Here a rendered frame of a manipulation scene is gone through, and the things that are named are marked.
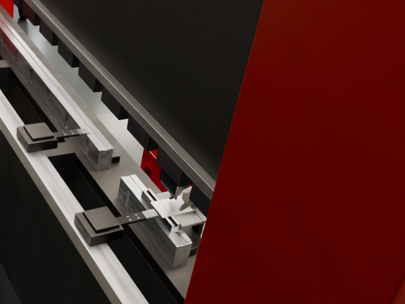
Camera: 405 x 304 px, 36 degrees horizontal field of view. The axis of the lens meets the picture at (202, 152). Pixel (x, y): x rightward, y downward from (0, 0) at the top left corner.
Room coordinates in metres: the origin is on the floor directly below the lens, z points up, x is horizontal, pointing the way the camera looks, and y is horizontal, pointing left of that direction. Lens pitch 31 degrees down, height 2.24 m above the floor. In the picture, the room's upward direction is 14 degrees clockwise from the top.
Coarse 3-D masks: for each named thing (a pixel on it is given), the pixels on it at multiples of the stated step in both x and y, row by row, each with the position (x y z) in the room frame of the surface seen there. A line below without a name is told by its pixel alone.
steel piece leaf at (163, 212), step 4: (152, 204) 1.64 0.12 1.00; (156, 204) 1.64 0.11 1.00; (160, 204) 1.65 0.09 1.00; (156, 208) 1.62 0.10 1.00; (160, 208) 1.63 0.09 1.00; (164, 208) 1.63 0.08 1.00; (160, 212) 1.61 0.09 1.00; (164, 212) 1.61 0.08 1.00; (168, 212) 1.62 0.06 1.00; (164, 216) 1.59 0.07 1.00; (168, 216) 1.60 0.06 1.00
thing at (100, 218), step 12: (84, 216) 1.47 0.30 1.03; (96, 216) 1.47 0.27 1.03; (108, 216) 1.48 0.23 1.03; (132, 216) 1.55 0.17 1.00; (144, 216) 1.56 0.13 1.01; (156, 216) 1.58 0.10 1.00; (84, 228) 1.42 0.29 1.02; (96, 228) 1.42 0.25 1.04; (108, 228) 1.43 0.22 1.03; (120, 228) 1.46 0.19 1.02; (96, 240) 1.40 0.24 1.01; (108, 240) 1.42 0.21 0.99
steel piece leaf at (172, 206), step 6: (168, 198) 1.69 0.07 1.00; (174, 198) 1.70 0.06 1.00; (180, 198) 1.71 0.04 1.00; (162, 204) 1.65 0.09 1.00; (168, 204) 1.66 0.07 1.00; (174, 204) 1.66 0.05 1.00; (180, 204) 1.67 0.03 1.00; (192, 204) 1.68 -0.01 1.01; (168, 210) 1.63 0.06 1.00; (174, 210) 1.64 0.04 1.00; (186, 210) 1.65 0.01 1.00; (192, 210) 1.66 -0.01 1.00
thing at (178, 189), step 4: (160, 172) 1.65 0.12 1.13; (164, 172) 1.64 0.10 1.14; (160, 176) 1.65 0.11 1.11; (164, 176) 1.63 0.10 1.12; (168, 176) 1.62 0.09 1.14; (164, 180) 1.63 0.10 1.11; (168, 180) 1.61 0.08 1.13; (172, 180) 1.60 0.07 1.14; (164, 184) 1.64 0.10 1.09; (168, 184) 1.61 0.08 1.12; (172, 184) 1.60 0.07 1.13; (168, 188) 1.62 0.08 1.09; (172, 188) 1.59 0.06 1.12; (176, 188) 1.58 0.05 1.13; (180, 188) 1.59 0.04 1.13; (172, 192) 1.59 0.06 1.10; (176, 192) 1.58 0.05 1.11; (180, 192) 1.59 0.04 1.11; (172, 196) 1.60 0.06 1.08; (176, 196) 1.59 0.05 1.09; (176, 200) 1.58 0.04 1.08
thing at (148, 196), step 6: (144, 192) 1.69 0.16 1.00; (150, 192) 1.70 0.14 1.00; (144, 198) 1.69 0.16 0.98; (150, 198) 1.67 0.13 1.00; (156, 198) 1.68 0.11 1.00; (150, 204) 1.66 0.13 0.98; (156, 210) 1.63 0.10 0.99; (162, 222) 1.59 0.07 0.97; (168, 222) 1.57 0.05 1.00; (174, 222) 1.58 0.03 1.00; (168, 228) 1.57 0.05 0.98; (174, 228) 1.56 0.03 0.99
